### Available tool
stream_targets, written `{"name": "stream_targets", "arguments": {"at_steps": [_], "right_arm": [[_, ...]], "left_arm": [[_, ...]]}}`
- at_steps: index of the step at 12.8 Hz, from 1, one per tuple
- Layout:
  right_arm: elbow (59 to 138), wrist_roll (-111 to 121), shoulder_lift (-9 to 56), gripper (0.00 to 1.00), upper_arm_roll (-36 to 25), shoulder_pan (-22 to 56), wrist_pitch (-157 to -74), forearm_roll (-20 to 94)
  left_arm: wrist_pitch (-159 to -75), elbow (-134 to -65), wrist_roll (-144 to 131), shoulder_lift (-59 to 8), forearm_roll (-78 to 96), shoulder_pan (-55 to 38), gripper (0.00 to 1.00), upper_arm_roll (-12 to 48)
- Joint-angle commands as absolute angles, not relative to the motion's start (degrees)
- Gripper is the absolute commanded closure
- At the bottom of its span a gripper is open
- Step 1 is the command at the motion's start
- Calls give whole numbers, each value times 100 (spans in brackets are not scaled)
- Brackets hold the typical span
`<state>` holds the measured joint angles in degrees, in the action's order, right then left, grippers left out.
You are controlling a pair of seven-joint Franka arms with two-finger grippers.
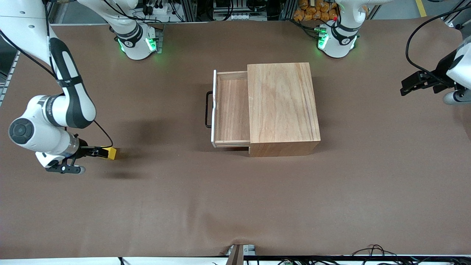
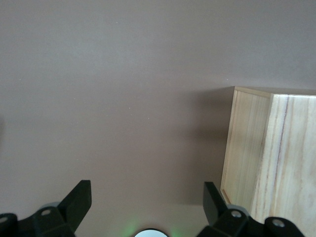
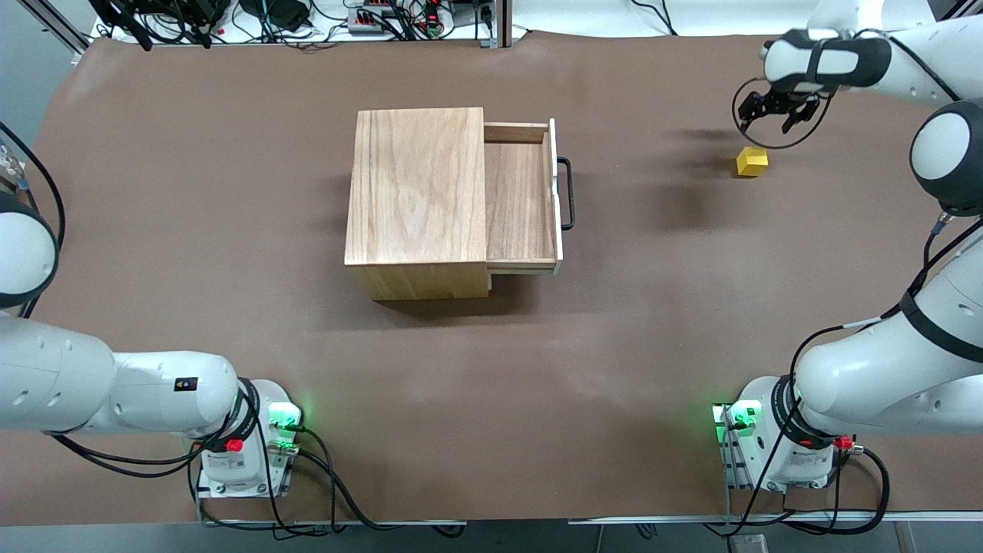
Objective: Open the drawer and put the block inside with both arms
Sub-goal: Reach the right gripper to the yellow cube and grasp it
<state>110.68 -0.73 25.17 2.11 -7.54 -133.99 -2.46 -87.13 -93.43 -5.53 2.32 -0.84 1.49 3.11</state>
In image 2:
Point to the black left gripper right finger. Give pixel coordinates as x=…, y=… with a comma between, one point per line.
x=222, y=222

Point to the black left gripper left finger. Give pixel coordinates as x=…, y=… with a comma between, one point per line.
x=61, y=219

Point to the wooden drawer cabinet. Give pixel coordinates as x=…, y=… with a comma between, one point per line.
x=291, y=148

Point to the brown table mat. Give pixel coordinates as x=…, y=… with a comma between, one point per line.
x=98, y=98

